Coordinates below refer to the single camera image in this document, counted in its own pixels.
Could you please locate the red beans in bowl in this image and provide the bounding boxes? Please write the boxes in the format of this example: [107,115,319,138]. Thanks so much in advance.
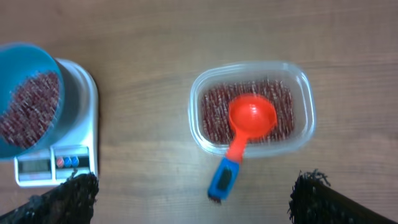
[1,72,60,149]

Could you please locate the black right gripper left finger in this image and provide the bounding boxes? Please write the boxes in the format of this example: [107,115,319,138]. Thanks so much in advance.
[1,170,99,224]

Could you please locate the red beans in container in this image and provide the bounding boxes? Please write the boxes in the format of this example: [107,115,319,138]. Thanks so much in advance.
[200,79,295,144]

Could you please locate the blue plastic bowl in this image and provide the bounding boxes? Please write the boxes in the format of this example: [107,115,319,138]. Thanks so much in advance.
[1,42,65,161]

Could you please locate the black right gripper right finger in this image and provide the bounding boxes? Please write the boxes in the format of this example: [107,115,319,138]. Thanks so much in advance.
[287,169,397,224]

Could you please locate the clear plastic container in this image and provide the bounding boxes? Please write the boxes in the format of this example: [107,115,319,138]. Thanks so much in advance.
[188,60,317,158]

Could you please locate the orange scoop with blue handle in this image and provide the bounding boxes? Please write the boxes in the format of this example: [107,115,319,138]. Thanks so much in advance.
[207,94,277,203]

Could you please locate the white digital kitchen scale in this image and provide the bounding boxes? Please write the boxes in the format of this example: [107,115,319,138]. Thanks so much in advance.
[14,58,99,187]

